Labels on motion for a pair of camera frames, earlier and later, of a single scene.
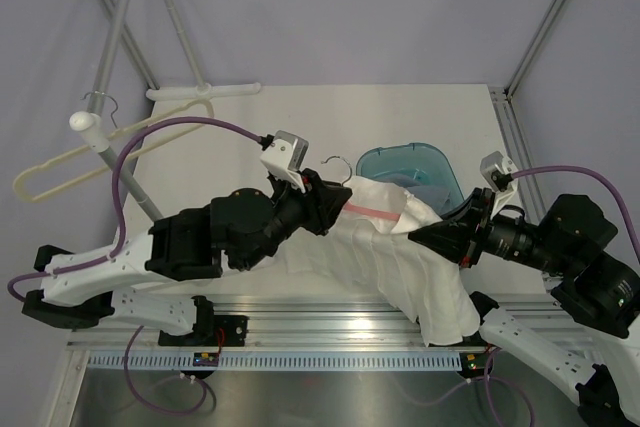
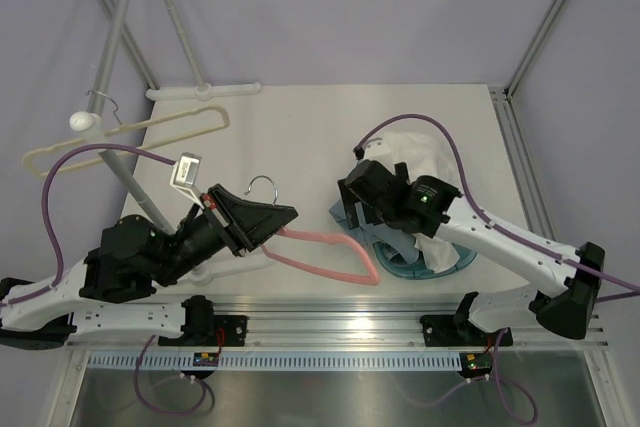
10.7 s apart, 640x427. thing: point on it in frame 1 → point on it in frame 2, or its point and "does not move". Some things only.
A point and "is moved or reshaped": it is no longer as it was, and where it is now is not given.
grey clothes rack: [89, 128] does not move
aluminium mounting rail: [357, 322] does not move
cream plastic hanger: [26, 169] → [58, 168]
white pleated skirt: [369, 245] → [424, 156]
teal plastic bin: [425, 162] → [419, 269]
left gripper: [322, 202] → [245, 225]
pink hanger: [393, 216] is moved or reshaped
